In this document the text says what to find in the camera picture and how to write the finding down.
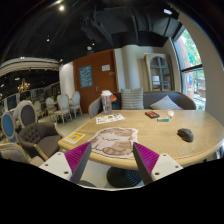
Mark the clear plastic water bottle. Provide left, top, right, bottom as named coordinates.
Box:
left=101, top=90, right=112, bottom=114

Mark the printed paper menu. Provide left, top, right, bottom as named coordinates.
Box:
left=96, top=113, right=125, bottom=124

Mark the beige chair front left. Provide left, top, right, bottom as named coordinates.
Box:
left=0, top=143, right=44, bottom=167

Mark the white dining chair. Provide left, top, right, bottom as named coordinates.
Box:
left=70, top=91, right=82, bottom=113
left=54, top=94, right=71, bottom=119

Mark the light grey striped cushion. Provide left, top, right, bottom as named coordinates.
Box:
left=150, top=96, right=181, bottom=110

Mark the dark grey computer mouse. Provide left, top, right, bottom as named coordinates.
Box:
left=177, top=128, right=194, bottom=142

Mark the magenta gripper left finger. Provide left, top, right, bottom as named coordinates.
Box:
left=65, top=142, right=92, bottom=184

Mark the yellow QR code card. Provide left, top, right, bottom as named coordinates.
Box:
left=65, top=132, right=84, bottom=144

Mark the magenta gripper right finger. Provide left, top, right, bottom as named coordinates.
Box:
left=133, top=142, right=159, bottom=185

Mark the black and red card box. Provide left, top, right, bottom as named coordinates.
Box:
left=145, top=111, right=160, bottom=119

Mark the round wooden table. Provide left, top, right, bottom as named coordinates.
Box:
left=57, top=109, right=224, bottom=189

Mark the blue poster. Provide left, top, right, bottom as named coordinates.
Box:
left=79, top=65, right=93, bottom=88

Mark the small white round object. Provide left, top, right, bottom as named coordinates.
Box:
left=168, top=110, right=175, bottom=118

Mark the grey tufted armchair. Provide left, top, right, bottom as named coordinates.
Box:
left=18, top=122, right=62, bottom=161

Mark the blue back oval chair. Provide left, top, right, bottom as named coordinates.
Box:
left=1, top=112, right=18, bottom=143

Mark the orange wooden door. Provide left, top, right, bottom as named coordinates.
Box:
left=73, top=50, right=118, bottom=113

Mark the grey curved sofa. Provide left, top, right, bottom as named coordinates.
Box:
left=88, top=90, right=197, bottom=119

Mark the gold chandelier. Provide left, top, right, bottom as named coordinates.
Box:
left=18, top=79, right=30, bottom=93

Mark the small green packet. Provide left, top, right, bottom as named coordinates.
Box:
left=157, top=117, right=169, bottom=122

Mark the grey back oval chair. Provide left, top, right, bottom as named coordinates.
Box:
left=19, top=104, right=37, bottom=127

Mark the large window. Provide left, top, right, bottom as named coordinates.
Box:
left=173, top=26, right=206, bottom=110

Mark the arched wooden cabinet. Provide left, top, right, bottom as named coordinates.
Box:
left=144, top=53, right=174, bottom=91

